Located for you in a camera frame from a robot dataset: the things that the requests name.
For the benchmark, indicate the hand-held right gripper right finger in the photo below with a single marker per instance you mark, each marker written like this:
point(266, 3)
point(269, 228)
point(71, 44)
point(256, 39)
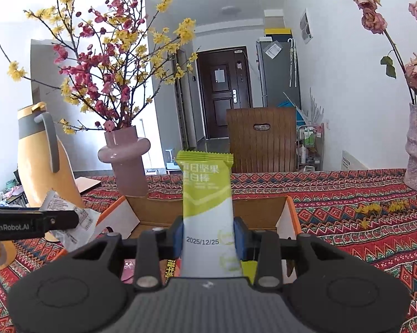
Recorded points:
point(239, 242)

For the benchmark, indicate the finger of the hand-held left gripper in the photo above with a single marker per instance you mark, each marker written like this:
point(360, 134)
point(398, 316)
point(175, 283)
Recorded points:
point(61, 220)

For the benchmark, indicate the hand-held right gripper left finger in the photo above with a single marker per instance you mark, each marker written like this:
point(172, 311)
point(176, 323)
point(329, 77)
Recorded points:
point(178, 239)

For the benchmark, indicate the white snack packet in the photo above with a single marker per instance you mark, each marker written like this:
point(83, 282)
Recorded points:
point(80, 229)

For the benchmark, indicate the red cardboard box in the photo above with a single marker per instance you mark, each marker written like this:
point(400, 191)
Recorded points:
point(153, 215)

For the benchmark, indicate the light green bar packet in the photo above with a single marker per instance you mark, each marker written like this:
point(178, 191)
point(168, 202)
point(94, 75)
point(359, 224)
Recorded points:
point(206, 208)

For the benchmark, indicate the yellow mug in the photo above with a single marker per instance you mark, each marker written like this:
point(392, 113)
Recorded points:
point(0, 255)

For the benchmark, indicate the brown wooden board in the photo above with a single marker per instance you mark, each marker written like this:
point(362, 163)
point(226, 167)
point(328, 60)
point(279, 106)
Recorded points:
point(90, 184)

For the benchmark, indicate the yellow thermos jug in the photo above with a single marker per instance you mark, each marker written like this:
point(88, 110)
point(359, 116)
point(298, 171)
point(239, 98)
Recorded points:
point(38, 166)

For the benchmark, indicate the large pink snack packet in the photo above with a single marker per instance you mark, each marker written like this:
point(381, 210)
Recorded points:
point(128, 270)

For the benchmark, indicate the wooden chair back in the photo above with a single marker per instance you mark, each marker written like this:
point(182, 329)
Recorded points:
point(260, 145)

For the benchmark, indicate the red patterned tablecloth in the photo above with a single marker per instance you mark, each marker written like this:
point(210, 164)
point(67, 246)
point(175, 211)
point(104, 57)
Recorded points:
point(350, 249)

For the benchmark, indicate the rolling cart with bottles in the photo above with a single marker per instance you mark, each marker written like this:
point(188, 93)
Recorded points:
point(311, 145)

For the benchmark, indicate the dark brown door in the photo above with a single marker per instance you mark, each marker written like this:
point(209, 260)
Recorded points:
point(226, 111)

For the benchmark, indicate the fallen yellow petals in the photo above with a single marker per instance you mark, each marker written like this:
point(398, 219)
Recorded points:
point(371, 210)

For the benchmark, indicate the white feather plumes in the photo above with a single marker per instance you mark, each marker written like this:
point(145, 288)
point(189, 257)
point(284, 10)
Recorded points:
point(312, 107)

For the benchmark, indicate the pink and yellow blossom branches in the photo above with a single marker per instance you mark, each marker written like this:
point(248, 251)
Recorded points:
point(108, 69)

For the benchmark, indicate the grey refrigerator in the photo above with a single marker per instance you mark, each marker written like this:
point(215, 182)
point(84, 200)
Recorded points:
point(278, 76)

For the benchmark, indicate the white folded umbrella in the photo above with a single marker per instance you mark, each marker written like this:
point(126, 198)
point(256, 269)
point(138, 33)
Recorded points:
point(292, 62)

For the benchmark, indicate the paper sheet on refrigerator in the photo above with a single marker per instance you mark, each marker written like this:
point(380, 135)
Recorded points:
point(273, 51)

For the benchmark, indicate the yellow box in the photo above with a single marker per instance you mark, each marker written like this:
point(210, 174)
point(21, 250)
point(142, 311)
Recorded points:
point(279, 33)

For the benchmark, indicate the white box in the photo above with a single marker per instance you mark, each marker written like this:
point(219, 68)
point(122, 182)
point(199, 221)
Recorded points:
point(274, 19)

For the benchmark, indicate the dried pink roses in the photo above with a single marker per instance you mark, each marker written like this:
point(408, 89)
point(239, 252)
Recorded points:
point(416, 73)

